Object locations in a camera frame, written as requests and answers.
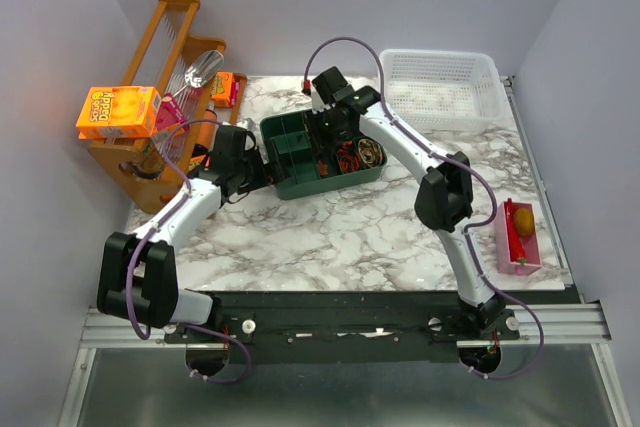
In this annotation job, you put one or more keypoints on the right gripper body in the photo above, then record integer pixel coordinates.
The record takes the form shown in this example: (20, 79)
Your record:
(326, 124)

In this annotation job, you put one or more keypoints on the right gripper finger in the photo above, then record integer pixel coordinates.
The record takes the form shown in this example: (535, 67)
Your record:
(320, 151)
(344, 139)

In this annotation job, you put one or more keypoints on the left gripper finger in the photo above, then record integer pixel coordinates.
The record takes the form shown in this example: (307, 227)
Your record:
(267, 149)
(274, 173)

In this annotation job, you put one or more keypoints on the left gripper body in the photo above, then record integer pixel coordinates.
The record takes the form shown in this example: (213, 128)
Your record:
(251, 171)

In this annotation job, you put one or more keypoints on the green divided organizer tray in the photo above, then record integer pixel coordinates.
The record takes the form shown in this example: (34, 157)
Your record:
(289, 133)

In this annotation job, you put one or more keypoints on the black orange floral tie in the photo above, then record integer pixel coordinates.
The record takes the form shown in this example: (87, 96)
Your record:
(324, 167)

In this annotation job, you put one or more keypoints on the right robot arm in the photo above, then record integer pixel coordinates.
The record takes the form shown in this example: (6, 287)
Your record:
(445, 195)

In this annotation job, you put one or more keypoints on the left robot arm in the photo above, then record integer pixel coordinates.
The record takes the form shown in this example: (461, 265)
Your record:
(138, 278)

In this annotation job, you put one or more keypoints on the rolled orange black tie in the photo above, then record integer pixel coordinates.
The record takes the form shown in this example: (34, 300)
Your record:
(348, 158)

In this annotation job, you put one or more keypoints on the rolled beige patterned tie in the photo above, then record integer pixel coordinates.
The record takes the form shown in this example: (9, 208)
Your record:
(370, 152)

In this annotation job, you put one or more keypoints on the orange bottle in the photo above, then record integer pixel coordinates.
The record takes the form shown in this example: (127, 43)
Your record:
(204, 139)

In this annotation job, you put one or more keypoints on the small orange box lower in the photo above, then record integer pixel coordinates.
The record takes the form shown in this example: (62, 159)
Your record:
(195, 162)

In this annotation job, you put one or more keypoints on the small orange box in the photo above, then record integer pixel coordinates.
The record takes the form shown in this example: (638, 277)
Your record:
(195, 162)
(224, 90)

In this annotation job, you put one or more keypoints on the small orange box upper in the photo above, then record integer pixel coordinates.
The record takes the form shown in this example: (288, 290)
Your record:
(224, 90)

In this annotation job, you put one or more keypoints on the wooden rack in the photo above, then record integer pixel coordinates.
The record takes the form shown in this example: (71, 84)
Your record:
(165, 50)

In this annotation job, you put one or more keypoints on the white plastic basket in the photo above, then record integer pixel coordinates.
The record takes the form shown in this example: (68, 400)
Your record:
(446, 90)

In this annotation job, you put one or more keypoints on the metal scoop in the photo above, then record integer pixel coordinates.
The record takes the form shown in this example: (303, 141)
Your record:
(203, 69)

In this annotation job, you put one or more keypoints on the tin can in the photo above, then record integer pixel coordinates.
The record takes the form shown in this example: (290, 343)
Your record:
(151, 163)

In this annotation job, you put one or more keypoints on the pink small box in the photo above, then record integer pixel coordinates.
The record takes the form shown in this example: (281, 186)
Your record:
(170, 117)

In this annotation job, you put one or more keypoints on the orange snack box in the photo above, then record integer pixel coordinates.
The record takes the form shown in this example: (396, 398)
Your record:
(111, 112)

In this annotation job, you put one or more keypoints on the orange fruit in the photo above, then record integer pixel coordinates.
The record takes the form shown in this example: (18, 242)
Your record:
(524, 222)

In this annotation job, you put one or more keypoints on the red chili pepper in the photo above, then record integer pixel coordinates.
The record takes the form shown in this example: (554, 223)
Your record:
(517, 251)

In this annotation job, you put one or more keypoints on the pink tray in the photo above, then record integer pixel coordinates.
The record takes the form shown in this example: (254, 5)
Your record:
(504, 263)

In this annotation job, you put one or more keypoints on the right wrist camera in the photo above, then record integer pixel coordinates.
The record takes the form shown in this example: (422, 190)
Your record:
(318, 104)

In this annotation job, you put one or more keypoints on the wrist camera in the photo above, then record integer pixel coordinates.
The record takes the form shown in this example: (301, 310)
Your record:
(248, 124)
(318, 104)

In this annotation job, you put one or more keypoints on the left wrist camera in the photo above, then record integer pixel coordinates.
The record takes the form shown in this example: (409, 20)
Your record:
(248, 124)

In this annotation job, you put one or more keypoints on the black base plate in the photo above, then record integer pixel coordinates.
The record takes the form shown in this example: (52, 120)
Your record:
(356, 327)

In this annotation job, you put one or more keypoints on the aluminium rail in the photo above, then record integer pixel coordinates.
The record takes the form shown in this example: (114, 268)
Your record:
(562, 325)

